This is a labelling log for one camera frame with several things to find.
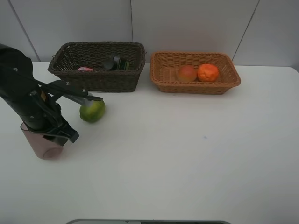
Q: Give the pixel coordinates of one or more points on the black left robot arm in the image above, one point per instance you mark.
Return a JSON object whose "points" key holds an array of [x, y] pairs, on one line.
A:
{"points": [[16, 70]]}

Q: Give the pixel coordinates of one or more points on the red yellow peach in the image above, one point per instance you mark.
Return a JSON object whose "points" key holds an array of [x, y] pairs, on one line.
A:
{"points": [[187, 74]]}

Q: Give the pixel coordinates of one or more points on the pink squeeze bottle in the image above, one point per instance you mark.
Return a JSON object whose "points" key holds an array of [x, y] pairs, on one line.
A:
{"points": [[85, 69]]}

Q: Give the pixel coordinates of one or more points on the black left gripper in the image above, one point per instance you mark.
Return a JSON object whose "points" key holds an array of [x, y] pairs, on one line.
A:
{"points": [[40, 113]]}

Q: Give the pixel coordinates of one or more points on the orange tangerine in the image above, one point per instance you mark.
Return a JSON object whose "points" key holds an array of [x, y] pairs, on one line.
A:
{"points": [[207, 73]]}

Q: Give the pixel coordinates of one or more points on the green lime fruit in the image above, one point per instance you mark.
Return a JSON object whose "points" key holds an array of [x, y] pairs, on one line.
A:
{"points": [[93, 112]]}

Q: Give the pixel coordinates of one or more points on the light orange wicker basket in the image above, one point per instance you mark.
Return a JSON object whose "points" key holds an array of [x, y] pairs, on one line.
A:
{"points": [[164, 68]]}

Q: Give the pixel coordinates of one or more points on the translucent purple plastic cup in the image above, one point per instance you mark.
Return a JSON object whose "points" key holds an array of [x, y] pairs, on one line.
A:
{"points": [[43, 148]]}

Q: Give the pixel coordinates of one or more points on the dark green pump bottle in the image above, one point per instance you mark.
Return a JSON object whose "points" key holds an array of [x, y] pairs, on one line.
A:
{"points": [[115, 62]]}

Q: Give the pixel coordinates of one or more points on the dark brown wicker basket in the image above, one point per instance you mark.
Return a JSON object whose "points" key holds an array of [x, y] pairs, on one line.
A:
{"points": [[74, 55]]}

